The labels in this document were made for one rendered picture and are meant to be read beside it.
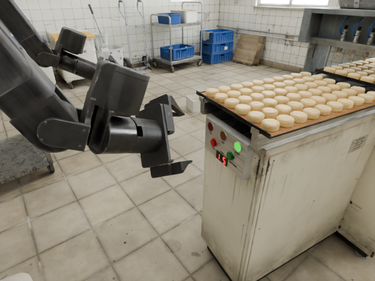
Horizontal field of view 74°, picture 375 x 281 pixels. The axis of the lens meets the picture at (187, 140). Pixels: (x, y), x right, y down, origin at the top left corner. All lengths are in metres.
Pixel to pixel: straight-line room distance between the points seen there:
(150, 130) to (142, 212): 1.36
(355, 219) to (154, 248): 1.08
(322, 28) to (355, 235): 1.09
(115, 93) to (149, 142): 0.10
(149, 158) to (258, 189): 0.51
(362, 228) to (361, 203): 0.14
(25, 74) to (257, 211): 0.80
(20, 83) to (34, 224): 1.60
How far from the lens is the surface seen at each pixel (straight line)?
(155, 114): 0.43
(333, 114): 0.93
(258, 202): 0.91
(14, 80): 0.33
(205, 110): 0.95
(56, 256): 1.66
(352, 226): 1.63
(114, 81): 0.34
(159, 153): 0.42
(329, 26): 1.54
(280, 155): 0.84
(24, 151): 2.38
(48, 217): 1.90
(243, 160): 0.82
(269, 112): 0.81
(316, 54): 1.64
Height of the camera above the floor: 1.24
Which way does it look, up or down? 30 degrees down
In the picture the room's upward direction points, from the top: straight up
